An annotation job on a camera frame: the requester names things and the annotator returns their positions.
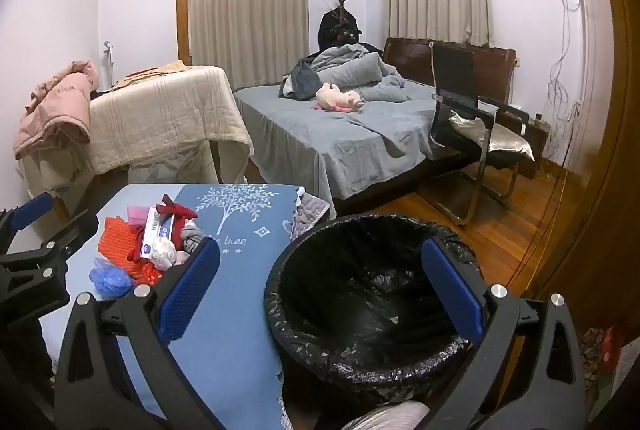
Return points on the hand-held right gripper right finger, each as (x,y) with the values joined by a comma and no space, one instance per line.
(452,290)

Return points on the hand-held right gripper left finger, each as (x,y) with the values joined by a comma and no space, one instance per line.
(187,290)

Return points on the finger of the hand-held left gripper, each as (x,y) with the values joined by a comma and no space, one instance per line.
(31,210)
(75,230)

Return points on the red wrapper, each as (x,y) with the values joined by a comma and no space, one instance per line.
(147,274)

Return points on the grey sock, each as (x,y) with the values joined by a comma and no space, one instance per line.
(192,237)

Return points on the pink cloth piece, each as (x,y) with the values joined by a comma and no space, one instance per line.
(137,215)

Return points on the white and blue carton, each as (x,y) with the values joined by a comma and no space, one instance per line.
(155,232)

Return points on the waste bin with black bag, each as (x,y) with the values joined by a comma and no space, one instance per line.
(360,290)

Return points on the orange foam mesh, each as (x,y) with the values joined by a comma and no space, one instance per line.
(112,235)

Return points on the white crumpled tissue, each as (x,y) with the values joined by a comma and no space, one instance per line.
(162,252)

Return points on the blue tree print mat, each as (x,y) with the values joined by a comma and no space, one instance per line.
(235,270)

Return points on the red knit glove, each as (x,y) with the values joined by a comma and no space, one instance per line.
(176,209)

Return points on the pink padded jacket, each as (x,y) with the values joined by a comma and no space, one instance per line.
(55,110)

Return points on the beige striped blanket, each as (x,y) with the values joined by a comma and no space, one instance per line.
(165,110)

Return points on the silver cushion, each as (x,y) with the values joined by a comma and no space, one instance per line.
(500,142)

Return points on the colourful printed bag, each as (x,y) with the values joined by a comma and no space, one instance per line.
(607,350)

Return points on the dark wooden nightstand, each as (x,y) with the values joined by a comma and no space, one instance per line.
(539,135)

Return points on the folded beige cloth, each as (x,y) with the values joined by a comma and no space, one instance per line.
(170,68)

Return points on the bed with grey sheet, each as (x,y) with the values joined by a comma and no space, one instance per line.
(340,140)

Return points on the wooden door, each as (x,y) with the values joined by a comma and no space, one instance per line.
(605,160)

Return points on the pink plush toy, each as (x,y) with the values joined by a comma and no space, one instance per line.
(335,99)

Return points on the wooden headboard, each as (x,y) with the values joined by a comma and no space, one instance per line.
(410,60)

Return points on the dark grey clothes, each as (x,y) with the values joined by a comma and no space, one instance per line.
(302,82)

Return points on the grey quilt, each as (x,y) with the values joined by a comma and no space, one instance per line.
(360,70)

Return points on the wide beige curtain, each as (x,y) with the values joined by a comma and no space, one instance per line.
(250,10)

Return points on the black hanging garment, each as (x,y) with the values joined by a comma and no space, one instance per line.
(327,35)

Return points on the wooden coat rack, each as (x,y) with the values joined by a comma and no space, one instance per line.
(341,7)

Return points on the black metal frame chair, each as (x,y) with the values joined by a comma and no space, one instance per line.
(452,70)

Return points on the wooden window frame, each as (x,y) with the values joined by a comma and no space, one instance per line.
(184,0)

